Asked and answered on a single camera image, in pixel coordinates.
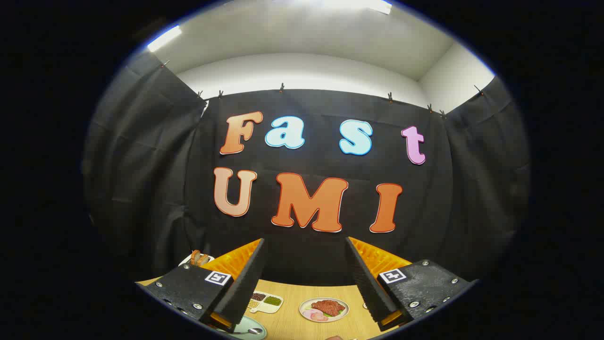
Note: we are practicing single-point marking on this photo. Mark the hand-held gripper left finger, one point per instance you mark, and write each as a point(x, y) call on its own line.
point(243, 288)

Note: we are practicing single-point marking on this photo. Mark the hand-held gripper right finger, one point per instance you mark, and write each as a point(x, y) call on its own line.
point(368, 283)

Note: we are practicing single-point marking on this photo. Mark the metal spoon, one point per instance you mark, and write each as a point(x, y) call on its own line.
point(254, 331)

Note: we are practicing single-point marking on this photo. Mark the dark red beans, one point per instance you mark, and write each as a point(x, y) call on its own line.
point(258, 296)

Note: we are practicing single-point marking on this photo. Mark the yellow soybeans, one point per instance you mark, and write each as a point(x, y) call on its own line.
point(253, 305)

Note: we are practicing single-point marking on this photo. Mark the green mung beans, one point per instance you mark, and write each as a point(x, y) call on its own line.
point(272, 300)

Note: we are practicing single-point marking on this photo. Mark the white divided tray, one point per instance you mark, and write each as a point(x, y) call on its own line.
point(270, 307)

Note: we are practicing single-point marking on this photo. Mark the light green round plate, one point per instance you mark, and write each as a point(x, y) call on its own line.
point(245, 323)

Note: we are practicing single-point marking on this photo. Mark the white oval plate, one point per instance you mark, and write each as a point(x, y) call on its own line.
point(342, 315)

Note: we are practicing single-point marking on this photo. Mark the brown meat slab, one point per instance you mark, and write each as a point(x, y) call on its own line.
point(328, 307)

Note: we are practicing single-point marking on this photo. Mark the light toast slice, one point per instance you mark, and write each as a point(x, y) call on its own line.
point(204, 259)

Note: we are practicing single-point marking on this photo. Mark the dark brown toast slice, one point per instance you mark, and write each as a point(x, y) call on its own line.
point(195, 257)

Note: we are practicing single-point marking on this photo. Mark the pink ham slice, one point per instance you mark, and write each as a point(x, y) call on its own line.
point(314, 314)

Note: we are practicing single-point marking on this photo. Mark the white toaster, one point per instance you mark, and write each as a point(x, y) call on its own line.
point(185, 261)

